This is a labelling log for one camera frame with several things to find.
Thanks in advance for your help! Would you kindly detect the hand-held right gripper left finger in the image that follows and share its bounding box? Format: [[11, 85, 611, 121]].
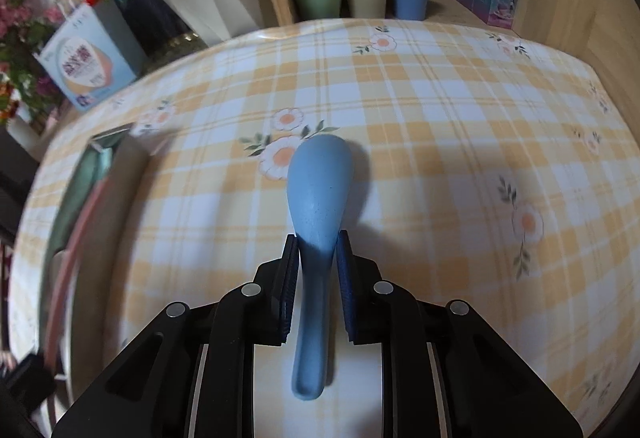
[[51, 234, 301, 438]]

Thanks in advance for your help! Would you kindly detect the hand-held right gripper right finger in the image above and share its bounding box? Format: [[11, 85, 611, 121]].
[[336, 230, 585, 438]]

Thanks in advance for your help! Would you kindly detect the blue spoon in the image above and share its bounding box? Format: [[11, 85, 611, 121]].
[[286, 136, 357, 403]]

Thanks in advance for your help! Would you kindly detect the stainless steel utensil tray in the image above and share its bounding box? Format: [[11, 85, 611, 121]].
[[37, 123, 151, 379]]

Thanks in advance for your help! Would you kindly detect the yellow plaid floral tablecloth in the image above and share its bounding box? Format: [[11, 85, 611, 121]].
[[7, 18, 628, 438]]

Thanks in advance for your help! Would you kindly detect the white and blue supplement box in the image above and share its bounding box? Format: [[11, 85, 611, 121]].
[[35, 2, 148, 113]]

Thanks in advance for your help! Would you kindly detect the navy patterned box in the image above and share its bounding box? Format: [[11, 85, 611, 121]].
[[112, 0, 201, 53]]

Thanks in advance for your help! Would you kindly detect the pink blossom plant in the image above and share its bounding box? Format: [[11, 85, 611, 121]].
[[0, 0, 66, 123]]

